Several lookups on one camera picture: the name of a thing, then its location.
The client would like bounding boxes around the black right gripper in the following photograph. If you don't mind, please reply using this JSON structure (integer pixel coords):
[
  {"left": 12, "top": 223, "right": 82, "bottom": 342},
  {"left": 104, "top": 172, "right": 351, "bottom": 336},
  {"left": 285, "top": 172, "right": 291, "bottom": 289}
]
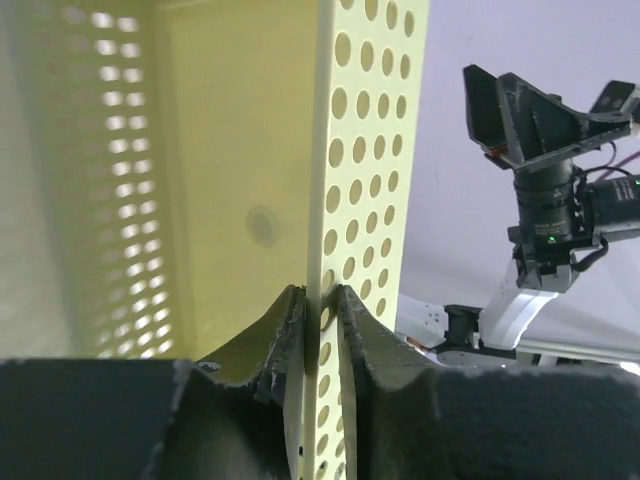
[{"left": 463, "top": 64, "right": 631, "bottom": 250}]

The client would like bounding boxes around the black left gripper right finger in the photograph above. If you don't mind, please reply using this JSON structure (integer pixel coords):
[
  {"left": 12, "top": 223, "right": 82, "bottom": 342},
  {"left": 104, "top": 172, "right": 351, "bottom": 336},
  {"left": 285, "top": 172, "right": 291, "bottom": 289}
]
[{"left": 335, "top": 285, "right": 639, "bottom": 479}]

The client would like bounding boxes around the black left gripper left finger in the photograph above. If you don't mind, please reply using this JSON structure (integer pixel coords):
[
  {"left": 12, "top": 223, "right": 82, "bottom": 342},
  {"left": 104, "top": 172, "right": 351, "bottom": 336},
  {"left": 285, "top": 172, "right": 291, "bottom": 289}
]
[{"left": 1, "top": 285, "right": 306, "bottom": 479}]

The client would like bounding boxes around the yellow green plastic basket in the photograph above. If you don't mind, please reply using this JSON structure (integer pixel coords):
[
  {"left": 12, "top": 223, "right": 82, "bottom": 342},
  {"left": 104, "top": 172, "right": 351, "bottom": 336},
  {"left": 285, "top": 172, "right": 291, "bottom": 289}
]
[{"left": 1, "top": 1, "right": 429, "bottom": 479}]

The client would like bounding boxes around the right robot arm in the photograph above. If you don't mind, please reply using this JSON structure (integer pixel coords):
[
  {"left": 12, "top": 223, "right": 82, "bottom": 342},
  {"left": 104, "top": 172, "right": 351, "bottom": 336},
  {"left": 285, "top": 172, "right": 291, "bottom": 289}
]
[{"left": 395, "top": 65, "right": 639, "bottom": 367}]

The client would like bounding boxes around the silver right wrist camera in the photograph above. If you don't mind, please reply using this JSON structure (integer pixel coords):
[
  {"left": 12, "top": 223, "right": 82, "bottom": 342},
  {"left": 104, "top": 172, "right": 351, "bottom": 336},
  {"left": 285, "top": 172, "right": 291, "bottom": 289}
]
[{"left": 589, "top": 80, "right": 639, "bottom": 137}]

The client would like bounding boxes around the aluminium front rail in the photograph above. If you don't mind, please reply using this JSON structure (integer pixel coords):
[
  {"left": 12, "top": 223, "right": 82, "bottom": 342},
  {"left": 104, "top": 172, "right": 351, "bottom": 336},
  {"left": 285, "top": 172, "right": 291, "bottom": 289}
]
[{"left": 516, "top": 342, "right": 639, "bottom": 365}]

